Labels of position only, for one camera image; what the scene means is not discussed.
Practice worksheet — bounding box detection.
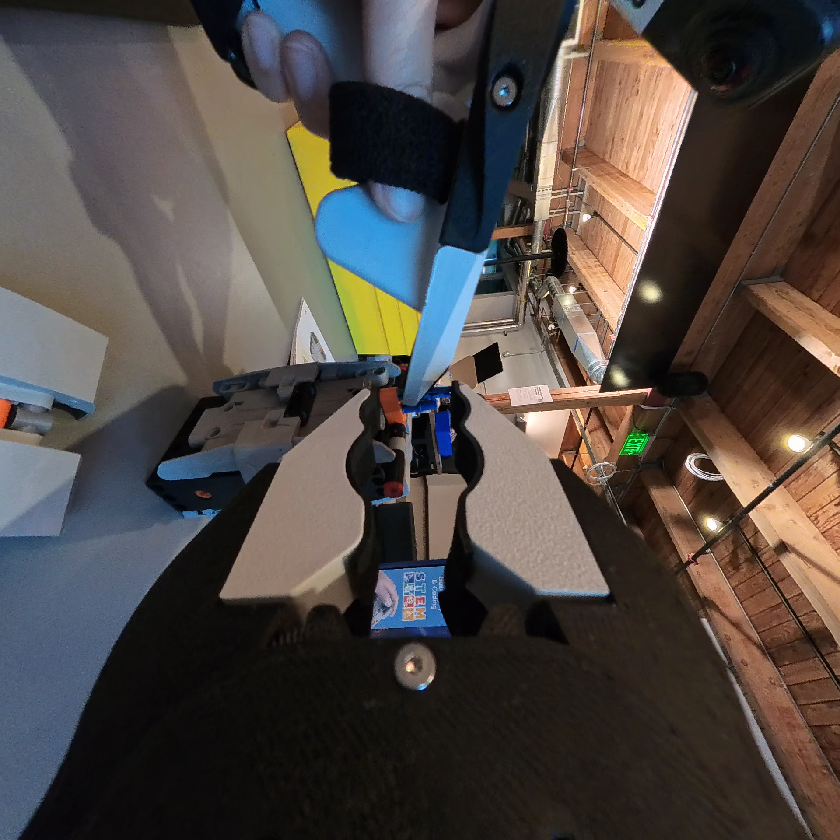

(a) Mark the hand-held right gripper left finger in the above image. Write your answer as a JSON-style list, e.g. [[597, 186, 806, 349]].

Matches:
[[218, 387, 383, 621]]

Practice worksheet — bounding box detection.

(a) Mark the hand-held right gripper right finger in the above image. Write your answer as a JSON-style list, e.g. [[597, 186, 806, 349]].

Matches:
[[450, 381, 613, 621]]

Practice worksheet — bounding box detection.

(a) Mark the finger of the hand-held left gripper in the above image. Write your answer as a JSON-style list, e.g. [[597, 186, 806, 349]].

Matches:
[[400, 243, 491, 408]]

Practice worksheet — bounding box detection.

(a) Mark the grey toy robot model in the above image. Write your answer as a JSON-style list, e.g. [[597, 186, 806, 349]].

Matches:
[[146, 356, 414, 521]]

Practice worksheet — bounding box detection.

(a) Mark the grey curved toy panel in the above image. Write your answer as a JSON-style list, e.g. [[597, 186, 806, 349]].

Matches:
[[0, 285, 110, 539]]

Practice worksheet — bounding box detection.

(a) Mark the grey desk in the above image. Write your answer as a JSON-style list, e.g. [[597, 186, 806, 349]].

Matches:
[[0, 0, 421, 840]]

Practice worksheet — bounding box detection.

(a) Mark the person's left hand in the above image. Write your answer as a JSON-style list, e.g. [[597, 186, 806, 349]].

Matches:
[[240, 0, 494, 224]]

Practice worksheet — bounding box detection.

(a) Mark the yellow plastic bin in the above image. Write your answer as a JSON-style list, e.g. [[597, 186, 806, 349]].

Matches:
[[285, 121, 424, 361]]

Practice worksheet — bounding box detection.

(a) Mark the dark grey case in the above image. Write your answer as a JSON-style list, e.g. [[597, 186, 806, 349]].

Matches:
[[374, 500, 419, 563]]

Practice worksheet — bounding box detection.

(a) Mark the blue robot kit box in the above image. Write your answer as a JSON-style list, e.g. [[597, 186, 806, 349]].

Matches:
[[369, 558, 454, 639]]

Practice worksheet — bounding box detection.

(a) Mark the white instruction booklet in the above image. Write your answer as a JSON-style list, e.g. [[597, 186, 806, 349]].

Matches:
[[289, 297, 361, 366]]

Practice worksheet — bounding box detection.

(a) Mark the black panel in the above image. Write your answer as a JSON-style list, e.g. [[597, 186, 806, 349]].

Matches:
[[599, 79, 824, 396]]

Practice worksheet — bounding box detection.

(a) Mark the silver air duct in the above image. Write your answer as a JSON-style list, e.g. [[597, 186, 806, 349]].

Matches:
[[543, 274, 609, 383]]

